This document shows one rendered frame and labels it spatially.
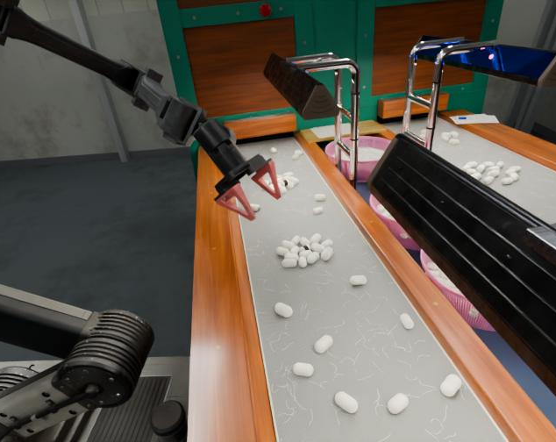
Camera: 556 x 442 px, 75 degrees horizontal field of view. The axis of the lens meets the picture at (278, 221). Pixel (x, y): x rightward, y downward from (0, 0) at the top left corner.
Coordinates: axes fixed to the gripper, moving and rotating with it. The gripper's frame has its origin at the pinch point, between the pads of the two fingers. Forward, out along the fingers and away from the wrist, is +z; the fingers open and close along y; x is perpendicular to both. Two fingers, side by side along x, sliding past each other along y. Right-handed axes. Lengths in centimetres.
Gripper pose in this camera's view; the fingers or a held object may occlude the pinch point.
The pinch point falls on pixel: (264, 205)
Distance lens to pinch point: 74.2
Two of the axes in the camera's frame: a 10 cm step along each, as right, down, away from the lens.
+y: -5.2, 4.8, -7.0
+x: 6.0, -3.8, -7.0
